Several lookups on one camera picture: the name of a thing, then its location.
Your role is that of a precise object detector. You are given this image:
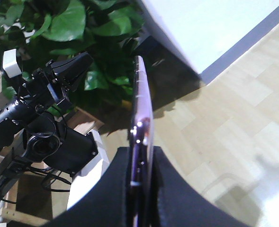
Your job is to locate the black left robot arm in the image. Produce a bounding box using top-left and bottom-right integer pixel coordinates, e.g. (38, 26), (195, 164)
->
(0, 49), (98, 176)

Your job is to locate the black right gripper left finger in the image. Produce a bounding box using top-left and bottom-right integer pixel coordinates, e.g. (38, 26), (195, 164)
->
(44, 147), (129, 227)

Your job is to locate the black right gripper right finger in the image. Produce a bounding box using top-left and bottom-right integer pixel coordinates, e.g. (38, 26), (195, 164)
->
(151, 146), (246, 227)

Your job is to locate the yellow plant pot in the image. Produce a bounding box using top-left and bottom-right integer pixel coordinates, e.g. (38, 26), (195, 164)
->
(120, 99), (132, 111)

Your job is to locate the green potted plant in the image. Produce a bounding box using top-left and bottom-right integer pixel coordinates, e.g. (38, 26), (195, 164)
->
(0, 0), (144, 112)

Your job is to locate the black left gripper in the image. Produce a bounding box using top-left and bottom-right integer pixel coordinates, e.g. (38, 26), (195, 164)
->
(18, 52), (93, 111)

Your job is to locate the wooden shelf desk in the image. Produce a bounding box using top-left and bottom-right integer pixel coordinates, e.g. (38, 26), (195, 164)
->
(0, 47), (104, 227)

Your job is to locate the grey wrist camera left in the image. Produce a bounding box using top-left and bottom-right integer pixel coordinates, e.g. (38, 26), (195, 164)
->
(2, 49), (22, 79)

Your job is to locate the black foldable phone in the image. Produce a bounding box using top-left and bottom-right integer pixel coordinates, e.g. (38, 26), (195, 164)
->
(128, 56), (154, 227)

